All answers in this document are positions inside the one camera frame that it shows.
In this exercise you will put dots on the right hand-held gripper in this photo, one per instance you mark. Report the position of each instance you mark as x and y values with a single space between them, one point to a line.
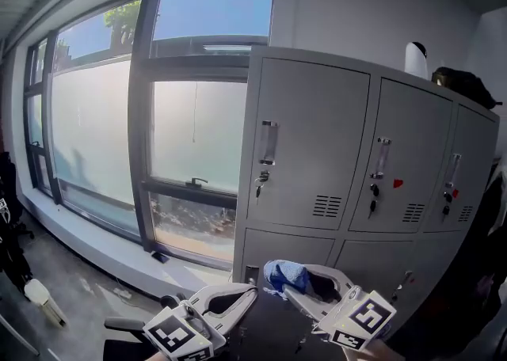
358 318

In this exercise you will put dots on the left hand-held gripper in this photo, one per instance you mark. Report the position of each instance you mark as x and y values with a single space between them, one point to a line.
178 333

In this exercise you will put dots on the blue cloth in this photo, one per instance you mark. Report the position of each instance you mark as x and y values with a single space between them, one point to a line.
285 275

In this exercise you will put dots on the set of grey locker doors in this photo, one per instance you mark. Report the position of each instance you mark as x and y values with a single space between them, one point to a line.
313 145

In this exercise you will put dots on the person's right forearm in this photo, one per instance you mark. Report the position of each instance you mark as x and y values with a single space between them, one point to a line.
376 353

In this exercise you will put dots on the person's left forearm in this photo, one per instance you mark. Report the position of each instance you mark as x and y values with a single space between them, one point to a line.
156 357

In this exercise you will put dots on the black locker key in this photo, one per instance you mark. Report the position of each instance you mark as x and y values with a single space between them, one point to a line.
373 203
446 205
259 189

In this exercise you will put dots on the grey metal locker cabinet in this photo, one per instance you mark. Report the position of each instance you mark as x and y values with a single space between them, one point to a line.
253 74

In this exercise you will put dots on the black office chair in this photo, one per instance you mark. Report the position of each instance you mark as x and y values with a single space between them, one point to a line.
269 331

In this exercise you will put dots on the small black flat device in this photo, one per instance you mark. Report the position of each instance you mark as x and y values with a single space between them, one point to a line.
160 257

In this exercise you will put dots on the white power strip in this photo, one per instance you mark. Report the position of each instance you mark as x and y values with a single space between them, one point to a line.
123 293

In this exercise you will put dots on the white floor appliance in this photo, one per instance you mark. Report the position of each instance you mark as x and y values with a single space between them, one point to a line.
41 300

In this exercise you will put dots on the large black-framed window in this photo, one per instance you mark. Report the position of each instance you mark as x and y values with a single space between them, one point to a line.
138 114

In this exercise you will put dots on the black equipment stand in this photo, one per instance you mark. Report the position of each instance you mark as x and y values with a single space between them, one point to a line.
10 232

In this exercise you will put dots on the white cylindrical device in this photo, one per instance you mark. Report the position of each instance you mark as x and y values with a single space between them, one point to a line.
416 60

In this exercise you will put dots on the black bag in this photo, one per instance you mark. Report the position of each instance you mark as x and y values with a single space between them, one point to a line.
465 86

